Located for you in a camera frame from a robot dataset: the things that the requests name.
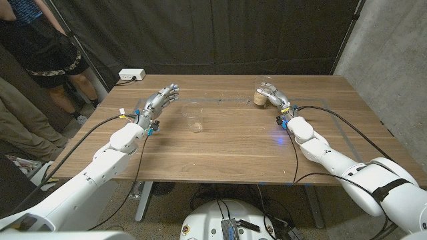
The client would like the grey backdrop stand pole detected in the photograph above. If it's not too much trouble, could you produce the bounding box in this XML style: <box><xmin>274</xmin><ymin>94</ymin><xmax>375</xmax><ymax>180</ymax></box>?
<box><xmin>43</xmin><ymin>0</ymin><xmax>110</xmax><ymax>101</ymax></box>

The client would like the black round floor fan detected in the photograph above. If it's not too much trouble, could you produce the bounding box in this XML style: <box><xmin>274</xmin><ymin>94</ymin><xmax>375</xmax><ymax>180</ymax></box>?
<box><xmin>150</xmin><ymin>181</ymin><xmax>176</xmax><ymax>197</ymax></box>

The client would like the grey finned module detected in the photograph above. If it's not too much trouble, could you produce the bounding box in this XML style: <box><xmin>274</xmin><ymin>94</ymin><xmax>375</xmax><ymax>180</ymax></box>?
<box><xmin>221</xmin><ymin>218</ymin><xmax>240</xmax><ymax>240</ymax></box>

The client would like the black bulky object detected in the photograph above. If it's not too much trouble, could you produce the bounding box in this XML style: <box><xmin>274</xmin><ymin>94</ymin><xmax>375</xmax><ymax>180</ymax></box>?
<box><xmin>0</xmin><ymin>156</ymin><xmax>44</xmax><ymax>221</ymax></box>

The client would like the black power cable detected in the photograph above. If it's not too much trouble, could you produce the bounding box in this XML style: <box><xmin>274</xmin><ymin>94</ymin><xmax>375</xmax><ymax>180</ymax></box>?
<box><xmin>115</xmin><ymin>75</ymin><xmax>137</xmax><ymax>87</ymax></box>

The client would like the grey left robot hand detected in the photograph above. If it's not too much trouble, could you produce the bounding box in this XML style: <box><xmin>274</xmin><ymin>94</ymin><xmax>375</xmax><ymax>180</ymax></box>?
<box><xmin>135</xmin><ymin>83</ymin><xmax>181</xmax><ymax>130</ymax></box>

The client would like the white robot chest rim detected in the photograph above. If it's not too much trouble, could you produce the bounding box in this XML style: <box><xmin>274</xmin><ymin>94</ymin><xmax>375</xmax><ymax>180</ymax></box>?
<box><xmin>0</xmin><ymin>231</ymin><xmax>136</xmax><ymax>240</ymax></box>

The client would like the black power brick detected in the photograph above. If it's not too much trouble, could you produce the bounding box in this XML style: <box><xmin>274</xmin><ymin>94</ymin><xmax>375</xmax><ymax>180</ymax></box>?
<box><xmin>286</xmin><ymin>226</ymin><xmax>304</xmax><ymax>240</ymax></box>

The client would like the black floor cable tangle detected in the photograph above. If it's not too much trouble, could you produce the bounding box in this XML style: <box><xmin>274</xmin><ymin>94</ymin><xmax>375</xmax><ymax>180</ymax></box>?
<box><xmin>189</xmin><ymin>183</ymin><xmax>301</xmax><ymax>240</ymax></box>

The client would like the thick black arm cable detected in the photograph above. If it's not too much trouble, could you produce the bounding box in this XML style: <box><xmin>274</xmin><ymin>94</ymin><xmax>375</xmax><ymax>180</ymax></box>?
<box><xmin>296</xmin><ymin>105</ymin><xmax>396</xmax><ymax>163</ymax></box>
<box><xmin>9</xmin><ymin>114</ymin><xmax>137</xmax><ymax>214</ymax></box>

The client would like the clear plastic cup with sugar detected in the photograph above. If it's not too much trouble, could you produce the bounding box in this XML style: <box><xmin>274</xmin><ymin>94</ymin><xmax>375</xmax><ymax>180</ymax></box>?
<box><xmin>253</xmin><ymin>75</ymin><xmax>276</xmax><ymax>107</ymax></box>

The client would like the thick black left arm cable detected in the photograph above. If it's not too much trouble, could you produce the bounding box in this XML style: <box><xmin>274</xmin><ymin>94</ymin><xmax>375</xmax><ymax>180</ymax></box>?
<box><xmin>9</xmin><ymin>114</ymin><xmax>137</xmax><ymax>214</ymax></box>

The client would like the white power strip box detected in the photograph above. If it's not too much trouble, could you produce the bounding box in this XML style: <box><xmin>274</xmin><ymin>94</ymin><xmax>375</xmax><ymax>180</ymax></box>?
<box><xmin>118</xmin><ymin>68</ymin><xmax>147</xmax><ymax>81</ymax></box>

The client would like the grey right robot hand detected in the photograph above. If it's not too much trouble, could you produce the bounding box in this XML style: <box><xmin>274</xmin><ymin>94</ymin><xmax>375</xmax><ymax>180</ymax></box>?
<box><xmin>256</xmin><ymin>82</ymin><xmax>295</xmax><ymax>118</ymax></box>

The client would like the person in khaki trousers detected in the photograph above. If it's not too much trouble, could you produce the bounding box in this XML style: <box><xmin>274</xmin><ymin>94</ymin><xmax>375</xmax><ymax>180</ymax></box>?
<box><xmin>0</xmin><ymin>78</ymin><xmax>69</xmax><ymax>163</ymax></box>

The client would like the person in black shorts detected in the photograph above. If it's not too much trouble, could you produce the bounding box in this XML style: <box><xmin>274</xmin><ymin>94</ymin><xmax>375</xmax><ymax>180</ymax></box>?
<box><xmin>0</xmin><ymin>0</ymin><xmax>99</xmax><ymax>119</ymax></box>

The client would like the black backdrop stand pole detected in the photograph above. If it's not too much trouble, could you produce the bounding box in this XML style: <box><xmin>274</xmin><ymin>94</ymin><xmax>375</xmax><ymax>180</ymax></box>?
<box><xmin>330</xmin><ymin>0</ymin><xmax>366</xmax><ymax>76</ymax></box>

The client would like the crumpled printed bag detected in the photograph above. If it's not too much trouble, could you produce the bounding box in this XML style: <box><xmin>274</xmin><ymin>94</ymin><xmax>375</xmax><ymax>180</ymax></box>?
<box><xmin>5</xmin><ymin>153</ymin><xmax>36</xmax><ymax>176</ymax></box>

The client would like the grey table leg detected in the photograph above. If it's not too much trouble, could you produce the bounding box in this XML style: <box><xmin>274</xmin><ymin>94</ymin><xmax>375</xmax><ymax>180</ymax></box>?
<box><xmin>135</xmin><ymin>181</ymin><xmax>154</xmax><ymax>223</ymax></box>
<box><xmin>303</xmin><ymin>185</ymin><xmax>325</xmax><ymax>229</ymax></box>

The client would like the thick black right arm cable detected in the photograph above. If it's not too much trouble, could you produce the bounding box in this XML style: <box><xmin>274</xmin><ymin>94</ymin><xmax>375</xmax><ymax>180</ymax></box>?
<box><xmin>296</xmin><ymin>105</ymin><xmax>396</xmax><ymax>163</ymax></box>

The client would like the black backdrop curtain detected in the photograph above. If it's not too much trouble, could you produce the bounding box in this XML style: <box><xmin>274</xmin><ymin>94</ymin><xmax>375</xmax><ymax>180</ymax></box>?
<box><xmin>45</xmin><ymin>0</ymin><xmax>366</xmax><ymax>93</ymax></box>

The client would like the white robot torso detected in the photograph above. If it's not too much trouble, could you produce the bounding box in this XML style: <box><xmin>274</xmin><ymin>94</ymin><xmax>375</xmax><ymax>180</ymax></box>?
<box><xmin>179</xmin><ymin>199</ymin><xmax>276</xmax><ymax>240</ymax></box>

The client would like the white floor stand base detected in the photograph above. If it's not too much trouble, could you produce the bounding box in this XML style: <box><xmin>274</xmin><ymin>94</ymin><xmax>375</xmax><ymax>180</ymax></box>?
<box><xmin>29</xmin><ymin>161</ymin><xmax>56</xmax><ymax>187</ymax></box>

